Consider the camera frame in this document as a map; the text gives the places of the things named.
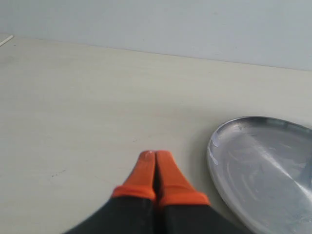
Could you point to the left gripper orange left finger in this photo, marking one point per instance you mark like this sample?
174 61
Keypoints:
130 207

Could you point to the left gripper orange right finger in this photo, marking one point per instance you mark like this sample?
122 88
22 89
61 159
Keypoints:
186 210

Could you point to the round steel plate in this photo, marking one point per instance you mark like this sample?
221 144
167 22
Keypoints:
262 169

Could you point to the white strip on table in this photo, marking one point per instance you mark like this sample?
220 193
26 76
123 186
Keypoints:
5 40

